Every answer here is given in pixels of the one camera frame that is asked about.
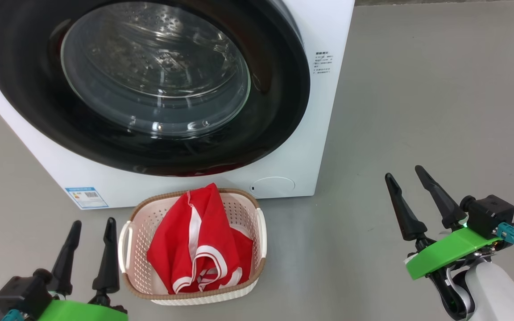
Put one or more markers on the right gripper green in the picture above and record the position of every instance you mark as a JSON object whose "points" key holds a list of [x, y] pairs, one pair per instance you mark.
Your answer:
{"points": [[449, 252]]}

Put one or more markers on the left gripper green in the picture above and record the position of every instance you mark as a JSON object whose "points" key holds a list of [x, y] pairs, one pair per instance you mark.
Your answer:
{"points": [[78, 312]]}

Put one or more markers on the red white sports shirt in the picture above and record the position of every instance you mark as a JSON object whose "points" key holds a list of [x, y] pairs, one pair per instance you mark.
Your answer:
{"points": [[176, 249]]}

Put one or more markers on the red sports shorts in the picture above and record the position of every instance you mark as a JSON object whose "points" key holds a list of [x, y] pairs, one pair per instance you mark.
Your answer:
{"points": [[244, 254]]}

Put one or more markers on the washing machine door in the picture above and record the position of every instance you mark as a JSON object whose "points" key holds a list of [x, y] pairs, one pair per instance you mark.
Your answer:
{"points": [[275, 111]]}

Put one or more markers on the white front-load washing machine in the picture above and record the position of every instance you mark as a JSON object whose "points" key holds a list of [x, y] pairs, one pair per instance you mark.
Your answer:
{"points": [[324, 133]]}

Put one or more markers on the cream perforated laundry basket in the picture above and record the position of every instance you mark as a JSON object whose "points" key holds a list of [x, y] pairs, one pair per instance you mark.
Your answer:
{"points": [[243, 209]]}

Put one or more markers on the blue energy label sticker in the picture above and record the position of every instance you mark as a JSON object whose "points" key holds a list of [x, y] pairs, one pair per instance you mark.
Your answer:
{"points": [[86, 198]]}

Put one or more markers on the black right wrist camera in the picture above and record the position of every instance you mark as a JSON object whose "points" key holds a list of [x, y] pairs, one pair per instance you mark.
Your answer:
{"points": [[491, 216]]}

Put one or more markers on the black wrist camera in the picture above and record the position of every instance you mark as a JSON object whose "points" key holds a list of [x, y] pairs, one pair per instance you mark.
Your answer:
{"points": [[491, 216], [22, 294]]}

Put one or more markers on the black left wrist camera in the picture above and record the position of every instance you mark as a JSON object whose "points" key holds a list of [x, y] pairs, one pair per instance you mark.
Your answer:
{"points": [[22, 294]]}

